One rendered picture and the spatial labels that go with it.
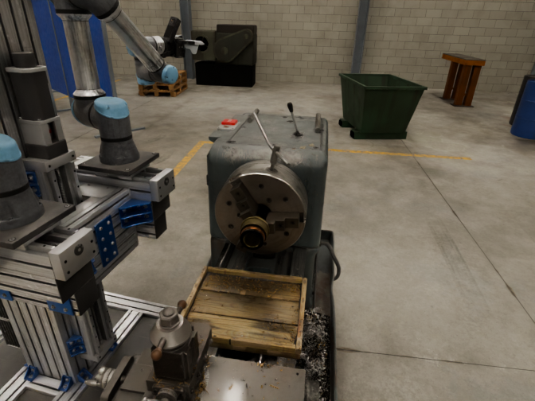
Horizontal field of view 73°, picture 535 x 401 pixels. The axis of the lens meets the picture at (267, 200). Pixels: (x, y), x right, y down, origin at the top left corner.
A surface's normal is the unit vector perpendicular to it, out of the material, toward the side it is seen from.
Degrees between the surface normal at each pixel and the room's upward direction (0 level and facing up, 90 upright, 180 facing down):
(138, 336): 0
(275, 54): 90
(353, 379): 0
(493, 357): 0
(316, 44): 90
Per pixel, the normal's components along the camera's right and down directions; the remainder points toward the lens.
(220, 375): 0.03, -0.89
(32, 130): -0.25, 0.43
